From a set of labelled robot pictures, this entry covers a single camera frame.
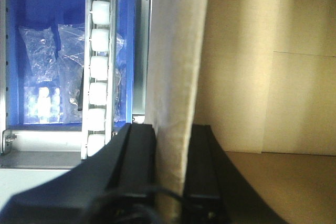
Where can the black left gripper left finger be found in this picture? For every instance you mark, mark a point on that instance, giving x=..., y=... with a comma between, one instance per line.
x=126, y=162

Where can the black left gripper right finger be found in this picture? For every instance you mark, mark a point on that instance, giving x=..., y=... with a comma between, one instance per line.
x=217, y=188

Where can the brown Ecoflow cardboard box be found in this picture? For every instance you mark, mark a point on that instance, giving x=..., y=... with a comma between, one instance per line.
x=261, y=73

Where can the clear plastic bag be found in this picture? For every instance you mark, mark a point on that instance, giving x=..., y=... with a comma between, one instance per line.
x=52, y=84

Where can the white roller conveyor track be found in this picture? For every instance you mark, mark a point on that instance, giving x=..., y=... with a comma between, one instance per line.
x=98, y=75

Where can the blue plastic bin lower left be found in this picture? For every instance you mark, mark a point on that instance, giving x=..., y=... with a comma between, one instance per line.
x=43, y=14

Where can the steel shelf front rail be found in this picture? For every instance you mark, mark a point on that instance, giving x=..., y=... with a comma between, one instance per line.
x=33, y=149

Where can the steel shelf upright post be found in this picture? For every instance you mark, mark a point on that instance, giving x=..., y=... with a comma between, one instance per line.
x=141, y=48

